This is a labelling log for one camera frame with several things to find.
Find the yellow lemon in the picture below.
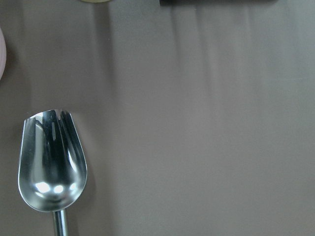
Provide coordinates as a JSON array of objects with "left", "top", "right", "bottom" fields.
[{"left": 81, "top": 0, "right": 111, "bottom": 3}]

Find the steel ice scoop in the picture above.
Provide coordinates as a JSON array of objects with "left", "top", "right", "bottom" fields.
[{"left": 18, "top": 110, "right": 88, "bottom": 236}]

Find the pink bowl with ice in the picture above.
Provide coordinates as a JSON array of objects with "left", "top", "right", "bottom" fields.
[{"left": 0, "top": 29, "right": 6, "bottom": 79}]

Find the wooden cutting board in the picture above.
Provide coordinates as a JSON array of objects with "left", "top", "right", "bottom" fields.
[{"left": 159, "top": 0, "right": 276, "bottom": 6}]

